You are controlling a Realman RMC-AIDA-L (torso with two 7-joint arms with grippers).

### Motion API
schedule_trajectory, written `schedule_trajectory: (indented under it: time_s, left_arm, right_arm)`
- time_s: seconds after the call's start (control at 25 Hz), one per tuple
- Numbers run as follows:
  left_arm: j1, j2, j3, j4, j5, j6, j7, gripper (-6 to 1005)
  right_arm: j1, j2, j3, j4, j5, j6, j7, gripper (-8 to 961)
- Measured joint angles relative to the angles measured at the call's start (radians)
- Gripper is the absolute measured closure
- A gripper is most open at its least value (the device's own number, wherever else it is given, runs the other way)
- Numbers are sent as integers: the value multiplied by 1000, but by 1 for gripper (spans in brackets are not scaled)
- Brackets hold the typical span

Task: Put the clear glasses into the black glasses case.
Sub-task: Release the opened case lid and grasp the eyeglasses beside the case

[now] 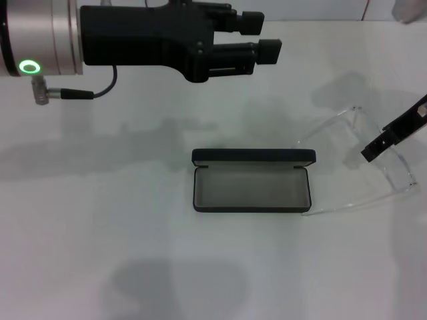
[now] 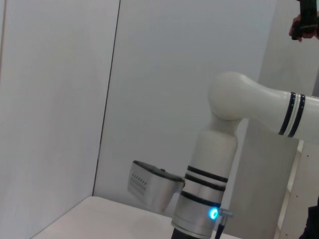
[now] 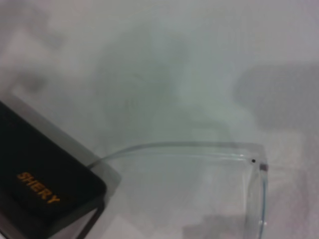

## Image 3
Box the black glasses case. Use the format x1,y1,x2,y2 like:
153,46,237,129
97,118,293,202
0,96,123,239

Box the clear white glasses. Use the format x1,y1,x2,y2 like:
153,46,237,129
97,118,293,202
87,140,270,239

